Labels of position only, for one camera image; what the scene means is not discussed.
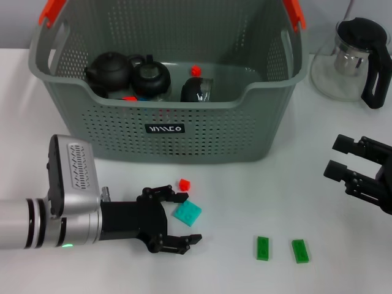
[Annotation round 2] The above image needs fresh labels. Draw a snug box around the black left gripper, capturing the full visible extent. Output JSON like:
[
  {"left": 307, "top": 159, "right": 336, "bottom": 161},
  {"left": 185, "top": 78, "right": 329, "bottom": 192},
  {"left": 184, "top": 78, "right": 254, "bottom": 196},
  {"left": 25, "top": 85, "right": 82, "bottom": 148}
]
[{"left": 99, "top": 184, "right": 203, "bottom": 255}]

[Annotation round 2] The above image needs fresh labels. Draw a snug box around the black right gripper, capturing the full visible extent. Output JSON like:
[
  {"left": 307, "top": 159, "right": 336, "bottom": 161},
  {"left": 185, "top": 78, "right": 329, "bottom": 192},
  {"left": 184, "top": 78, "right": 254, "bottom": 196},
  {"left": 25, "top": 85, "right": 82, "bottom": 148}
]
[{"left": 323, "top": 134, "right": 392, "bottom": 215}]

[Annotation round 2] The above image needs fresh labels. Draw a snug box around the teal square brick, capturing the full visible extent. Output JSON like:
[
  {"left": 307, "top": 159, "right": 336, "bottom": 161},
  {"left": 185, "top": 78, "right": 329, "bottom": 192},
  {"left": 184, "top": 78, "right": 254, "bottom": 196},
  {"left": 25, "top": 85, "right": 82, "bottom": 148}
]
[{"left": 173, "top": 200, "right": 203, "bottom": 228}]

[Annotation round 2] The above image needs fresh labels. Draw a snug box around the glass teacup with black holder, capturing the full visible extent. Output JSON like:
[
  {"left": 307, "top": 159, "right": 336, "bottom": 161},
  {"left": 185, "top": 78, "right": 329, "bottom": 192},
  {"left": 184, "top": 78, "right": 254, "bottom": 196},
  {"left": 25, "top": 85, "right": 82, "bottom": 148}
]
[
  {"left": 130, "top": 54, "right": 172, "bottom": 102},
  {"left": 179, "top": 76, "right": 215, "bottom": 104}
]

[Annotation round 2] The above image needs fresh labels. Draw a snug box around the gray perforated storage bin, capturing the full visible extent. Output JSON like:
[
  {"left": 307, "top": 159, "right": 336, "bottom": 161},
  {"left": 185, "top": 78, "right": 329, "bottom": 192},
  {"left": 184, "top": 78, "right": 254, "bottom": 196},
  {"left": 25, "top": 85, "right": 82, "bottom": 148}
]
[{"left": 28, "top": 0, "right": 308, "bottom": 165}]

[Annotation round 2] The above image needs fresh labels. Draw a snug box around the green rectangular brick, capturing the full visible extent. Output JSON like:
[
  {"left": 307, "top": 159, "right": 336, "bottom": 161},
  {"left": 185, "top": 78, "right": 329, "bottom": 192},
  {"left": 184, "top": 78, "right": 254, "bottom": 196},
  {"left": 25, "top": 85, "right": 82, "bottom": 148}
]
[
  {"left": 255, "top": 235, "right": 271, "bottom": 261},
  {"left": 290, "top": 238, "right": 311, "bottom": 264}
]

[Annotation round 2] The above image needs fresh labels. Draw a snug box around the glass pitcher with black lid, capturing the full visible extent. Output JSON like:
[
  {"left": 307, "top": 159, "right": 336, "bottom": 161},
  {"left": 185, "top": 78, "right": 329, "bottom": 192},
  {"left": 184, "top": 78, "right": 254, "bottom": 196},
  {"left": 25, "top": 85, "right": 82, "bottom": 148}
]
[{"left": 309, "top": 17, "right": 392, "bottom": 110}]

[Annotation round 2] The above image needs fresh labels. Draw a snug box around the black ceramic teapot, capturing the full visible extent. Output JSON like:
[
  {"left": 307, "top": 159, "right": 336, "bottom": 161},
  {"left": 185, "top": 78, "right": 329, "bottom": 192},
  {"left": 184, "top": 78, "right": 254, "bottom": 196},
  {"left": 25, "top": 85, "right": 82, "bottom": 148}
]
[{"left": 84, "top": 51, "right": 135, "bottom": 92}]

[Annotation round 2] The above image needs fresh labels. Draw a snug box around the orange bin handle clip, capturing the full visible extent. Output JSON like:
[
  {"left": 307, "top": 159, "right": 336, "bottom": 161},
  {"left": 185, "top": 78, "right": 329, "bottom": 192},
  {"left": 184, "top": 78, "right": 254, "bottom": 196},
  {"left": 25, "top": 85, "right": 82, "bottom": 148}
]
[
  {"left": 39, "top": 0, "right": 67, "bottom": 29},
  {"left": 281, "top": 0, "right": 307, "bottom": 33}
]

